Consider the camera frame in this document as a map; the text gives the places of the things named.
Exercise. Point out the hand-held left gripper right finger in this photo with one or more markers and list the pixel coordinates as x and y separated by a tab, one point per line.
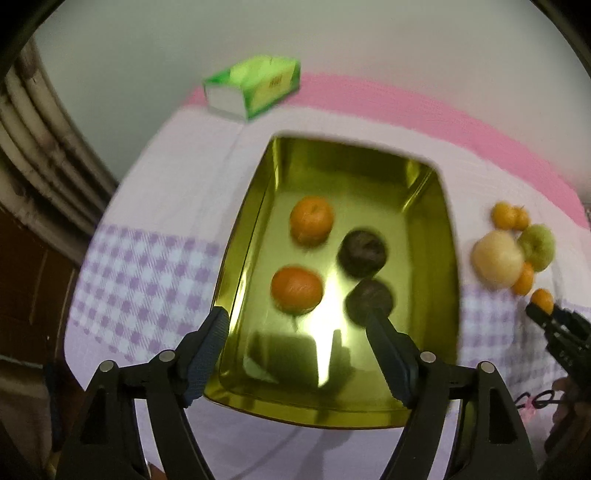
392	355

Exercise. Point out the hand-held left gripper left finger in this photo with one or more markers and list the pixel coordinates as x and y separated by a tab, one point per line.
207	355

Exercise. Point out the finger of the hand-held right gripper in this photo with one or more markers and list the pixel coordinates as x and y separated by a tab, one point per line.
572	325
542	321

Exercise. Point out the dark purple passion fruit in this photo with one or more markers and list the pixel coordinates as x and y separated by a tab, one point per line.
362	253
369	295

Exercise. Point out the green guava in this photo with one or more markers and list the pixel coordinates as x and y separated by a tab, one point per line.
538	247

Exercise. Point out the yellow pear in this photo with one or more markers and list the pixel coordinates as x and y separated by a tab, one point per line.
496	261

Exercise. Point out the dark orange mandarin with stem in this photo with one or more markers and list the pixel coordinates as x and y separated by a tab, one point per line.
295	288

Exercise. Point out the gold rectangular tin box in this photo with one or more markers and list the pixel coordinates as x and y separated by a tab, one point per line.
369	184

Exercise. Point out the pink purple checked tablecloth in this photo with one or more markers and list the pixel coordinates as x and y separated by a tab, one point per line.
175	184

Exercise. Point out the brown wooden cabinet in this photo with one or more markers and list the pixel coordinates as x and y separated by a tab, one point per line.
27	300

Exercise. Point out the bundle of beige pipes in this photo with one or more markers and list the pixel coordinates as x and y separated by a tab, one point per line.
41	147

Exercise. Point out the green tissue pack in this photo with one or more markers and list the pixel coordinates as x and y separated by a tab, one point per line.
258	85

